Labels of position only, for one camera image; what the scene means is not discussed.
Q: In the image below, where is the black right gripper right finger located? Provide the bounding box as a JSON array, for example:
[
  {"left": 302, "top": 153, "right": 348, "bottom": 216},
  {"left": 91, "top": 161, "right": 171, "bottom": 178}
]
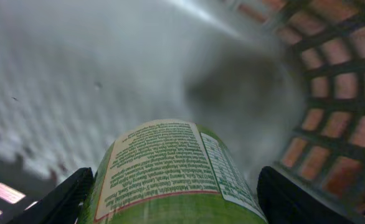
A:
[{"left": 257, "top": 166, "right": 365, "bottom": 224}]

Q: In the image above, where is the grey plastic lattice basket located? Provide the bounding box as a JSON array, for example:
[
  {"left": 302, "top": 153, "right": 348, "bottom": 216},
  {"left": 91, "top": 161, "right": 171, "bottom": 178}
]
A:
[{"left": 0, "top": 1, "right": 365, "bottom": 223}]

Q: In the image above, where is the green lidded seasoning jar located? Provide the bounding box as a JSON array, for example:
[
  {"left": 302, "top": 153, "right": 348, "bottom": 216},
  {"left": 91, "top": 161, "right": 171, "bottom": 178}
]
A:
[{"left": 77, "top": 119, "right": 267, "bottom": 224}]

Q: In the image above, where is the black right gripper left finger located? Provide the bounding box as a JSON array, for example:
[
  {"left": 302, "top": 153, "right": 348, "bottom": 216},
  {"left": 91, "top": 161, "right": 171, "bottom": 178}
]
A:
[{"left": 9, "top": 167, "right": 94, "bottom": 224}]

